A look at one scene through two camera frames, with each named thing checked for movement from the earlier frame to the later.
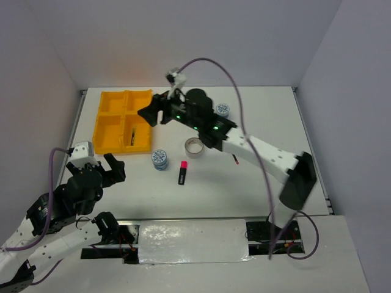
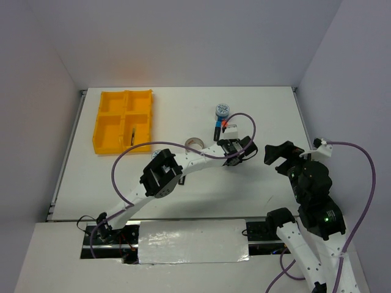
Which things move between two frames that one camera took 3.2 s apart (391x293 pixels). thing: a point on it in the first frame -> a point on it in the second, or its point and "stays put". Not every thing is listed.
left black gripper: (118, 174) -> (233, 141)
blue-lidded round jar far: (222, 110) stays put
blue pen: (132, 141) stays put
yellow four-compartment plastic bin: (118, 127) stays put
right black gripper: (159, 102) -> (285, 147)
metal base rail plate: (188, 240) stays put
